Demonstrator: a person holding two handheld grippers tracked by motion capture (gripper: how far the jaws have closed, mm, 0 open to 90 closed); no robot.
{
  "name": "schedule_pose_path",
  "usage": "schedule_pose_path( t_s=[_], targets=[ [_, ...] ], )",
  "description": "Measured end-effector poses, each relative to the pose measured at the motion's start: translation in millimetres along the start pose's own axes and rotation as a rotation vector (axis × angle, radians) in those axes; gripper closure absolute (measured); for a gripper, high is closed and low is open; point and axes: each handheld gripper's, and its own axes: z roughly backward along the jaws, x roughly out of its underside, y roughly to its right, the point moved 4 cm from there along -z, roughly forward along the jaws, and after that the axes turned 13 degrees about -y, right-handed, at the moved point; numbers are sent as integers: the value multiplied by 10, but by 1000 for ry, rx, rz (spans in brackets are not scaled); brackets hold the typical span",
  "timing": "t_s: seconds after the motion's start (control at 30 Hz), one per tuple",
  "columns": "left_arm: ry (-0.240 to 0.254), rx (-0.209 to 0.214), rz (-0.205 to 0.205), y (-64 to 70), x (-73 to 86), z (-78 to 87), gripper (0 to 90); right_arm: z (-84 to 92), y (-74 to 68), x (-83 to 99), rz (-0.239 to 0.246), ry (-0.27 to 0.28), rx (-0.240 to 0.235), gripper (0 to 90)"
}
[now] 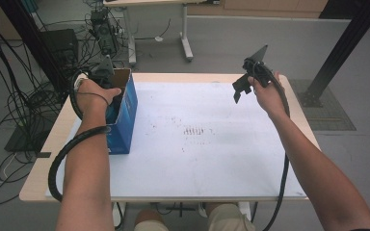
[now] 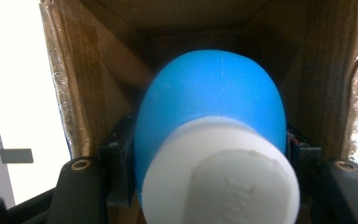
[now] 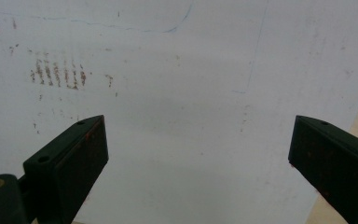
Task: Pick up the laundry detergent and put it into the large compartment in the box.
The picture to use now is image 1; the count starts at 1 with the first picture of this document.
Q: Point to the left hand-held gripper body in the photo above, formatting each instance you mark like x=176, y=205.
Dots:
x=104, y=69

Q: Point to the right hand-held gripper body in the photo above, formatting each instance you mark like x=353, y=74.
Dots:
x=259, y=72

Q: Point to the blue cardboard box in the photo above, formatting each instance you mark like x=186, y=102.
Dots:
x=125, y=118

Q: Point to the person's right hand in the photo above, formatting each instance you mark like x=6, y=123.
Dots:
x=268, y=96

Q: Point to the person's left hand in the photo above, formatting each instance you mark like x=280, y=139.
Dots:
x=93, y=96

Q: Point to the dark computer tower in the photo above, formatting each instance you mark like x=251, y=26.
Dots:
x=104, y=32

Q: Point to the black equipment box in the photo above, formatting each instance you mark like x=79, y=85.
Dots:
x=61, y=45

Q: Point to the wooden cabinet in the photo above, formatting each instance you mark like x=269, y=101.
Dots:
x=269, y=8

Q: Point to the white-legged background desk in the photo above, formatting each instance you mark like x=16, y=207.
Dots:
x=186, y=35

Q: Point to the white table mat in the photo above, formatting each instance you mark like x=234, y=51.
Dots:
x=205, y=160

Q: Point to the dark grid floor mat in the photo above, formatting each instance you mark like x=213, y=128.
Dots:
x=330, y=112

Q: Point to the black tape strip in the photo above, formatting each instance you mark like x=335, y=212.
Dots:
x=43, y=154

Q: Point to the white table leg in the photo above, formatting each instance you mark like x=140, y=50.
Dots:
x=117, y=213
x=244, y=208

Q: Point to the person's right leg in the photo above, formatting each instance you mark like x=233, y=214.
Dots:
x=228, y=218

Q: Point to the person's leg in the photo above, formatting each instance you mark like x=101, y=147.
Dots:
x=228, y=218
x=151, y=223

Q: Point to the person's left leg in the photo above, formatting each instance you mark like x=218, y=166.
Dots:
x=151, y=223

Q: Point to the black metal post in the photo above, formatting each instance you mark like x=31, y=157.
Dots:
x=32, y=38
x=343, y=45

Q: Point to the black floor base plate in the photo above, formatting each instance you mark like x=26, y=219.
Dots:
x=22, y=141

